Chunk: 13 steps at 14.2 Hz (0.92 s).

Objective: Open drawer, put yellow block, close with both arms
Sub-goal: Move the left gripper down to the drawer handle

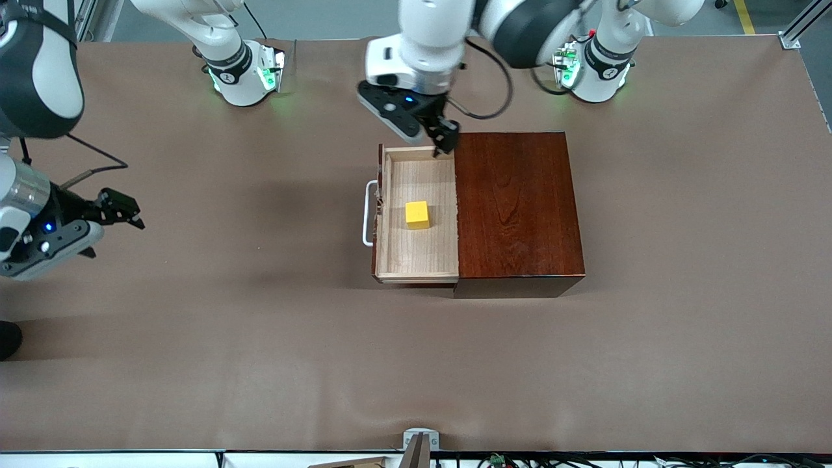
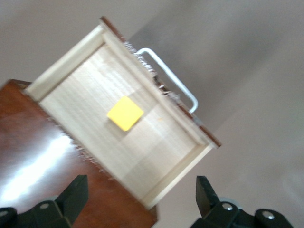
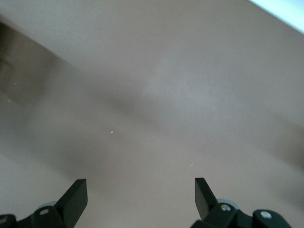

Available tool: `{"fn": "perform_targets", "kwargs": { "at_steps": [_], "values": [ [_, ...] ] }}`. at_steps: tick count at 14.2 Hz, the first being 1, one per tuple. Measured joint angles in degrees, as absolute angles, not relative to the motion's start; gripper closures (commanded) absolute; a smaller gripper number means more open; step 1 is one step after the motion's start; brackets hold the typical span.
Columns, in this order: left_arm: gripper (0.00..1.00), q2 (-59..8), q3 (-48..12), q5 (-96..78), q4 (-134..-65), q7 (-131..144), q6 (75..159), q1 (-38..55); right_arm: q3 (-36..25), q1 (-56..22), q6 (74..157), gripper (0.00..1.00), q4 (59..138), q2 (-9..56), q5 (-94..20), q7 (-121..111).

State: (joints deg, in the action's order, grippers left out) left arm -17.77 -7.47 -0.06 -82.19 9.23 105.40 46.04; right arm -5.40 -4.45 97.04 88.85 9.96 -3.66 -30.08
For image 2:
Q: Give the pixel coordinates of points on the dark brown wooden cabinet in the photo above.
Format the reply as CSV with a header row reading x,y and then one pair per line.
x,y
28,133

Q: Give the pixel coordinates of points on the yellow block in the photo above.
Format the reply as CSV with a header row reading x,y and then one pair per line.
x,y
125,113

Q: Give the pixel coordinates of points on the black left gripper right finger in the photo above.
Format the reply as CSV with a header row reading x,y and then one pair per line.
x,y
225,218

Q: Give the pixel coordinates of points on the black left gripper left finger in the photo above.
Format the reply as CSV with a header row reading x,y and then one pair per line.
x,y
59,213

